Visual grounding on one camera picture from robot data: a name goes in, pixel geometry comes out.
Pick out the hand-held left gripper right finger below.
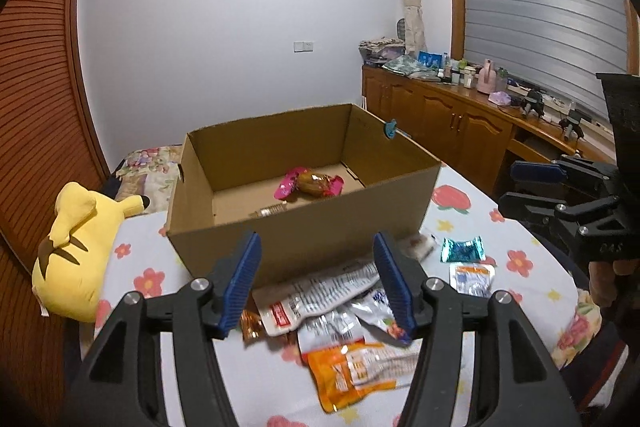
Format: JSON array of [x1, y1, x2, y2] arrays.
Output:
[[372, 231, 583, 427]]

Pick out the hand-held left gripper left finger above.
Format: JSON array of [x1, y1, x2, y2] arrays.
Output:
[[65, 231, 263, 427]]

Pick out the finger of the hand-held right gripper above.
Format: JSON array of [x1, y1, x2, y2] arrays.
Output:
[[511, 156, 621, 198], [497, 192, 623, 258]]

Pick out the clear blue printed snack bag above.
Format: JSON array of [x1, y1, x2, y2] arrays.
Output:
[[350, 288, 418, 349]]

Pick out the amber snack packet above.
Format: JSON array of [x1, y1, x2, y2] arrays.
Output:
[[239, 308, 266, 344]]

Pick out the brown cardboard box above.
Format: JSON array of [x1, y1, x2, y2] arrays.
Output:
[[166, 103, 442, 290]]

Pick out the long white snack packet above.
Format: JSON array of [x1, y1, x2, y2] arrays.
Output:
[[252, 259, 382, 337]]

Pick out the teal candy wrapper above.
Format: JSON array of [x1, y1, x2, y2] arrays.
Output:
[[439, 236, 486, 264]]

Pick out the orange snack packet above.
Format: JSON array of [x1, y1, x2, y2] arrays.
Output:
[[306, 341, 420, 414]]

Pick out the person's right hand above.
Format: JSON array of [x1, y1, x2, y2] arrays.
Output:
[[587, 259, 621, 308]]

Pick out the small white snack packet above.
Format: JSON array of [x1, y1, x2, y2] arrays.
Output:
[[400, 233, 437, 260]]

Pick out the black small device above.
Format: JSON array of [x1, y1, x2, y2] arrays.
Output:
[[520, 89, 546, 118], [560, 109, 586, 142]]

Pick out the white orange square packet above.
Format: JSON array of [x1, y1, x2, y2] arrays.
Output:
[[448, 262, 497, 299]]

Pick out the white floral bed sheet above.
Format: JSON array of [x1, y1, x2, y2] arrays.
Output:
[[80, 164, 601, 427]]

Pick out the wooden cabinet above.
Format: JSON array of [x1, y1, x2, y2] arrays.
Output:
[[361, 64, 616, 198]]

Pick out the pink candy wrapper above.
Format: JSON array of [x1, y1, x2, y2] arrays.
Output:
[[274, 166, 312, 200]]

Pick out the pink kettle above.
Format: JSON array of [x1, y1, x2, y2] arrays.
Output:
[[477, 59, 498, 95]]

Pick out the brown cake packet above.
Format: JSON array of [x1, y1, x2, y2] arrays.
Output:
[[296, 169, 346, 198]]

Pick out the group of small bottles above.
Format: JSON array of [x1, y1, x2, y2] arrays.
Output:
[[440, 57, 481, 88]]

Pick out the floral quilt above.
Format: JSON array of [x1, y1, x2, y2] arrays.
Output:
[[107, 146, 183, 218]]

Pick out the blue box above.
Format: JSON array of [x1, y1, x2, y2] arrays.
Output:
[[417, 51, 448, 72]]

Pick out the grey window blinds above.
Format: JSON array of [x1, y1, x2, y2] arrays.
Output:
[[457, 0, 640, 122]]

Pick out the green patterned cloth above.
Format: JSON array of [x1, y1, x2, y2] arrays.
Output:
[[382, 54, 441, 80]]

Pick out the yellow plush toy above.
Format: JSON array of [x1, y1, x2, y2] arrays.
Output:
[[31, 181, 152, 323]]

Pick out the stack of folded cloths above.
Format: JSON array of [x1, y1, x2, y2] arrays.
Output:
[[359, 37, 406, 68]]

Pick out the wooden louvered wardrobe door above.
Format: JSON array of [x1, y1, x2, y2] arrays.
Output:
[[0, 0, 111, 427]]

